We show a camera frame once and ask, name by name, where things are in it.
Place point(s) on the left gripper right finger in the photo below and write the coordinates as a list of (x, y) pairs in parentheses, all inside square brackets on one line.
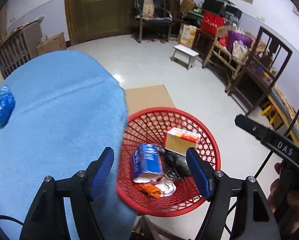
[(253, 216)]

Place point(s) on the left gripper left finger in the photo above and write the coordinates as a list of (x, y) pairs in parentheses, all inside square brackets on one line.
[(46, 217)]

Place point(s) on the white paper ball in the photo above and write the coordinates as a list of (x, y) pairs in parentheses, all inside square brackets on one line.
[(166, 187)]

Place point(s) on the black plastic bag bundle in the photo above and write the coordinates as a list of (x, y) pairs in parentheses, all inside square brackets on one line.
[(174, 165)]

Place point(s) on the orange wrapper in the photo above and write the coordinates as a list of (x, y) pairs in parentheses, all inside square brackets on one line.
[(149, 189)]

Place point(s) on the red white medicine box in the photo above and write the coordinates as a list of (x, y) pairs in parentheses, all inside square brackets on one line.
[(179, 140)]

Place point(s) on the blue toothpaste box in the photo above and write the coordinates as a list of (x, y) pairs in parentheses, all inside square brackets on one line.
[(146, 164)]

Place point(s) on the blue plastic bag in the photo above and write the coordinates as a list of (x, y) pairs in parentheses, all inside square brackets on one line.
[(7, 104)]

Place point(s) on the person right hand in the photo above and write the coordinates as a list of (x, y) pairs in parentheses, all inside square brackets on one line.
[(290, 225)]

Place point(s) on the small yellow stool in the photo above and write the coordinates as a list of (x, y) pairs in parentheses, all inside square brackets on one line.
[(272, 115)]

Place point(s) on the dark wooden chair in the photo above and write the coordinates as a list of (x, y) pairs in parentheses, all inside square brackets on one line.
[(265, 64)]

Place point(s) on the rattan armchair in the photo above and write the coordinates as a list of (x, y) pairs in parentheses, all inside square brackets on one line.
[(219, 56)]

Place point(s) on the blue tablecloth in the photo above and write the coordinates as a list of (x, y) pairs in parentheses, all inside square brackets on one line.
[(68, 109)]

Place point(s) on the purple bag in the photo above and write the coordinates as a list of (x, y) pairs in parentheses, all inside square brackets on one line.
[(234, 36)]

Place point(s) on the red plastic basket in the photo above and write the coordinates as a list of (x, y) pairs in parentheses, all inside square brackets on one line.
[(150, 126)]

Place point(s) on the small white stool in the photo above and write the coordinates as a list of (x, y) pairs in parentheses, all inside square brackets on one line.
[(189, 53)]

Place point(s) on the red gift bag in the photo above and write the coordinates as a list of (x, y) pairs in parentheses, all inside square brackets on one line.
[(211, 22)]

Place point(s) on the yellow printed carton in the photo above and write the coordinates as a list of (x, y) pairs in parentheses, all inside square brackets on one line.
[(186, 35)]

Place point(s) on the flat cardboard sheet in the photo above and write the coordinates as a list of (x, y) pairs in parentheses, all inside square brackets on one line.
[(138, 99)]

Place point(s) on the black monitor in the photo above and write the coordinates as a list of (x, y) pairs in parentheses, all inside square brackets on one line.
[(214, 6)]

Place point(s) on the wooden radiator cabinet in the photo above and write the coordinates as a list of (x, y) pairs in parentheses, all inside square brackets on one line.
[(19, 47)]

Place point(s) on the brown cardboard box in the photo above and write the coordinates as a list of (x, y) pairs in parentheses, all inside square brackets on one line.
[(54, 43)]

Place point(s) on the black metal chair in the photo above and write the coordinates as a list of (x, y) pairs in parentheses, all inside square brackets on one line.
[(152, 13)]

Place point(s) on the wooden double door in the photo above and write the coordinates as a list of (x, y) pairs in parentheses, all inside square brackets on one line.
[(92, 19)]

